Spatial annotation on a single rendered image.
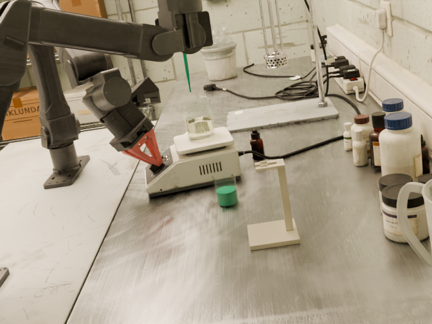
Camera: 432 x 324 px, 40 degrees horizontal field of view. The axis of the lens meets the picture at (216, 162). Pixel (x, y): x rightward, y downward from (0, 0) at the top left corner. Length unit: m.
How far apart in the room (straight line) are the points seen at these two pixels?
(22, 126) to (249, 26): 1.45
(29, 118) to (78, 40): 2.59
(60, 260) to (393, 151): 0.61
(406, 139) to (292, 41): 2.66
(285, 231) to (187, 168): 0.32
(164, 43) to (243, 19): 2.68
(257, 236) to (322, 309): 0.23
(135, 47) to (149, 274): 0.36
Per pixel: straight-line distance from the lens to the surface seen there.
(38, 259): 1.10
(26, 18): 0.91
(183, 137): 1.30
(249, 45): 3.68
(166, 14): 1.02
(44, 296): 0.97
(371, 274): 0.86
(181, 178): 1.22
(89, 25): 0.95
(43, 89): 1.43
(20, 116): 3.54
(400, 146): 1.08
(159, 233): 1.07
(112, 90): 1.13
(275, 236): 0.97
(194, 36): 1.03
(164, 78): 3.73
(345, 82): 1.81
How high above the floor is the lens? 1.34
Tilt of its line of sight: 19 degrees down
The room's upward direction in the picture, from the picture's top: 10 degrees counter-clockwise
